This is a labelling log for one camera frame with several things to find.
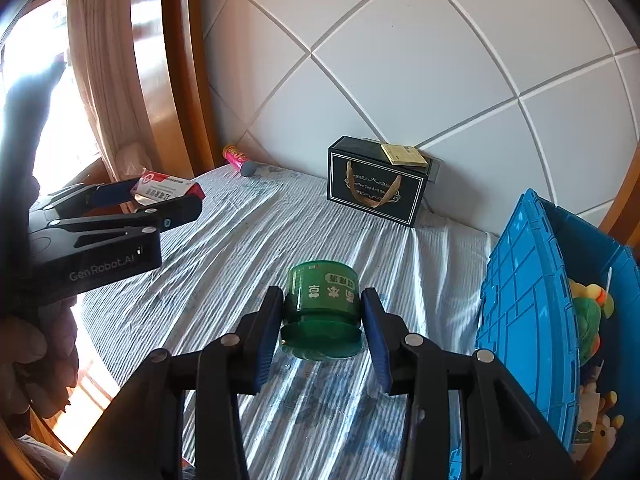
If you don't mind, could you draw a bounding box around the green jar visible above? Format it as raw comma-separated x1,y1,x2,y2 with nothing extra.
279,260,363,361

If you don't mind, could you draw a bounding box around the black gift box ribbon handle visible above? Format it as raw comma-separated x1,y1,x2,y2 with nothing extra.
327,136,431,228

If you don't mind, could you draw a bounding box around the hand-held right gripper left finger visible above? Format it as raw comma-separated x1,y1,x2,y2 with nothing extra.
60,286,286,480

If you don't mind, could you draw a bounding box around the blue plastic crate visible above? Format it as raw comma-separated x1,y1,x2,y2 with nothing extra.
450,189,640,480

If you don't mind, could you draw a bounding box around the green yellow orange plush toy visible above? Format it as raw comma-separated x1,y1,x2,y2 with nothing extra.
567,280,616,367

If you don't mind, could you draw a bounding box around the beige curtain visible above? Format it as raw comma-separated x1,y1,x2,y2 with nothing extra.
67,0,151,181

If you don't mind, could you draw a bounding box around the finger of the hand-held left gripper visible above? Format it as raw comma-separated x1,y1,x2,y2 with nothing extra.
50,195,203,236
30,179,144,213

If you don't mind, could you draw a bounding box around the small white teddy bear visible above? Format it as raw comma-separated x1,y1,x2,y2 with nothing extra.
582,390,626,478

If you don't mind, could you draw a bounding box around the pink tube grey cap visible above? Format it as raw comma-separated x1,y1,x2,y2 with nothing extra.
222,144,258,178

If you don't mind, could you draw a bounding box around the red white blue carton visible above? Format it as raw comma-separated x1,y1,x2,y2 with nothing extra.
131,169,207,206

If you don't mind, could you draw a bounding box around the wooden frame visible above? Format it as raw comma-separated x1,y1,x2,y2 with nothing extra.
130,0,222,181

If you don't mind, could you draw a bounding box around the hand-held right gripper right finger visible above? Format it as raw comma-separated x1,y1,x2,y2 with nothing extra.
361,287,581,480

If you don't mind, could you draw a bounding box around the flat gold box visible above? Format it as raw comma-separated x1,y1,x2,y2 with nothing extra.
380,142,428,167

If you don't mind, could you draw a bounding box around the striped bed sheet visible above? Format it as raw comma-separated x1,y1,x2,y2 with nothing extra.
80,162,501,471

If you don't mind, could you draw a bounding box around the person's left hand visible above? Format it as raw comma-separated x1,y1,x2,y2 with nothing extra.
0,305,81,436

